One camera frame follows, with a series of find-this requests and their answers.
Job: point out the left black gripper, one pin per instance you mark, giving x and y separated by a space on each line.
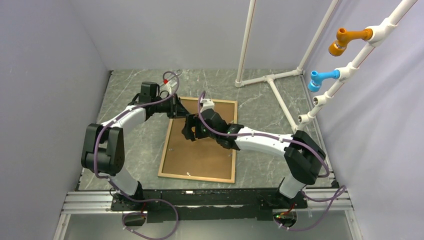
176 108

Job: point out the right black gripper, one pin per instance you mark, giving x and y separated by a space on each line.
192 120

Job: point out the green wooden photo frame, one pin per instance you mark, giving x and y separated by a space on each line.
204 159

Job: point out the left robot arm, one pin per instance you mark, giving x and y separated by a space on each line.
103 151

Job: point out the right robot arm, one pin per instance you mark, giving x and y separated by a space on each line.
302 154

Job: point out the blue pipe fitting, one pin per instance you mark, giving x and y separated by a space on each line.
317 78

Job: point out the orange pipe fitting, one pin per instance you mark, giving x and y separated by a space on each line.
344 37

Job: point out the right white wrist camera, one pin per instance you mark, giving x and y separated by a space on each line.
206 104

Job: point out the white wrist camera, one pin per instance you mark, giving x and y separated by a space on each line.
206 104
169 84

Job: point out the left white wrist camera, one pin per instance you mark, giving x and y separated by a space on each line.
169 84

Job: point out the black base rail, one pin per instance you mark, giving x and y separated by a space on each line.
211 204

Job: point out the aluminium extrusion frame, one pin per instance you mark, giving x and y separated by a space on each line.
322 215

